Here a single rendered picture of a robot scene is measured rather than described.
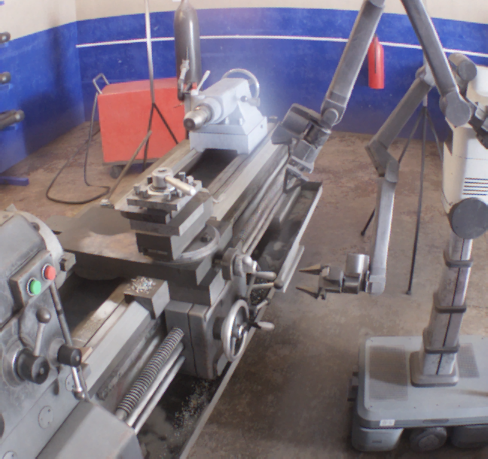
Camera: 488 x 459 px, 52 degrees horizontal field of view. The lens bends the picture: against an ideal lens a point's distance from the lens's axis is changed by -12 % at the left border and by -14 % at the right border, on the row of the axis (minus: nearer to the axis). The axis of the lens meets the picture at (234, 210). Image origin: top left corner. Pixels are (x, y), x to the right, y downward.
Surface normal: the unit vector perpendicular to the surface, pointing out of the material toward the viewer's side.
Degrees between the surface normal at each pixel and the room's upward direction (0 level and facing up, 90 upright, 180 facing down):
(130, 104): 90
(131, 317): 36
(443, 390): 0
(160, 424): 0
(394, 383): 0
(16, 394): 90
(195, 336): 90
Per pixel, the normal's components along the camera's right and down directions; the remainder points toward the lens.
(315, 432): -0.05, -0.90
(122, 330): 0.51, -0.68
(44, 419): 0.95, 0.10
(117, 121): 0.02, 0.44
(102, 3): -0.32, 0.43
